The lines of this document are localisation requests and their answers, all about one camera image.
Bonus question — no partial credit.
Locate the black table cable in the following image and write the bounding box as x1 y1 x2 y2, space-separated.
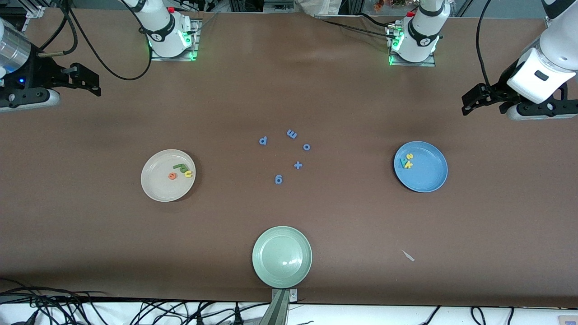
316 17 392 38
352 12 392 29

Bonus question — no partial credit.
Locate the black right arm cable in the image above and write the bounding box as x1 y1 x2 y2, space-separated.
67 0 153 81

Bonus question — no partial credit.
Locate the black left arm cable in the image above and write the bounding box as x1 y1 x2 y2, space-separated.
476 0 495 89

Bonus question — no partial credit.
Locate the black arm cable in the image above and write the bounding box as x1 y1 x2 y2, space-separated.
67 0 153 81
476 0 495 89

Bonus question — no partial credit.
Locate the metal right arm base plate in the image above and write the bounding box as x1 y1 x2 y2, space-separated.
150 18 202 62

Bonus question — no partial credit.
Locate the pale green round plate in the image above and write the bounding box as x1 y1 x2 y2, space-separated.
252 226 313 289

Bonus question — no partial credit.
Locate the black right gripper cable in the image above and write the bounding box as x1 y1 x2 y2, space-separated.
38 0 79 57

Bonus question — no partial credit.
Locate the grey metal camera mount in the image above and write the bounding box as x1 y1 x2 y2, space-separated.
260 289 298 325

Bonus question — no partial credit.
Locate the beige brown round plate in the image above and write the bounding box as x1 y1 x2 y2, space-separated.
140 149 196 202

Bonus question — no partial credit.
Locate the blue round plate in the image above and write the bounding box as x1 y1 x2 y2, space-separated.
393 141 448 193

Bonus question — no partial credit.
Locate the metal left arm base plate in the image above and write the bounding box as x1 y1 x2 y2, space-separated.
387 23 437 67

